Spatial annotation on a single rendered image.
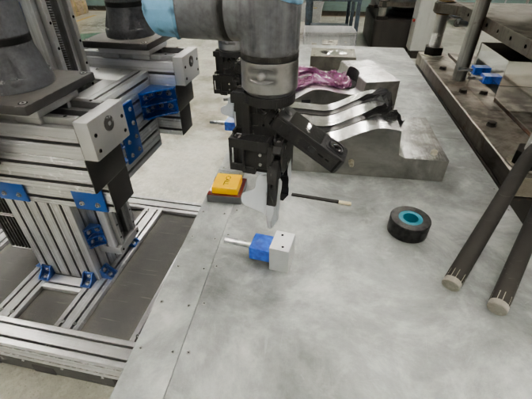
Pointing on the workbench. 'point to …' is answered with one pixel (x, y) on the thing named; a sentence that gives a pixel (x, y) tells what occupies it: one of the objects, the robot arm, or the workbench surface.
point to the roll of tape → (408, 224)
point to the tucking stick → (321, 199)
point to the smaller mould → (330, 58)
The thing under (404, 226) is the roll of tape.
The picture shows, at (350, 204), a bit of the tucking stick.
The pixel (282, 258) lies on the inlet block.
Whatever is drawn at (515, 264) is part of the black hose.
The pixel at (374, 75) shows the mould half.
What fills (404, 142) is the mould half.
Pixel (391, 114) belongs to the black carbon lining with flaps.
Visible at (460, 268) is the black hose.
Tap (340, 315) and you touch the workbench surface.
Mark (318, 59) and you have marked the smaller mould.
